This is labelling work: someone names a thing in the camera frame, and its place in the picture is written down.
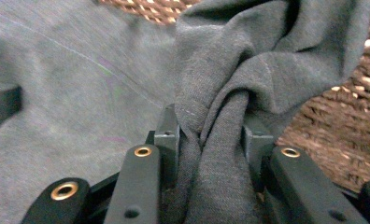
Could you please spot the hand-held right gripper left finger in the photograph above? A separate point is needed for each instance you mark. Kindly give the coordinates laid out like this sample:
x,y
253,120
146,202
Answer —
x,y
167,140

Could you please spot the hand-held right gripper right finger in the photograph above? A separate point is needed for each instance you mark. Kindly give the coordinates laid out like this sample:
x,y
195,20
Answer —
x,y
256,146

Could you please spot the brown wicker basket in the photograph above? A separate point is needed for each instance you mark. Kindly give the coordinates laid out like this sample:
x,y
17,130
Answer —
x,y
329,124

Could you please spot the dark grey shirt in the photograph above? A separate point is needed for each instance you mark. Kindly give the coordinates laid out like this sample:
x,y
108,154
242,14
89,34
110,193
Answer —
x,y
80,93

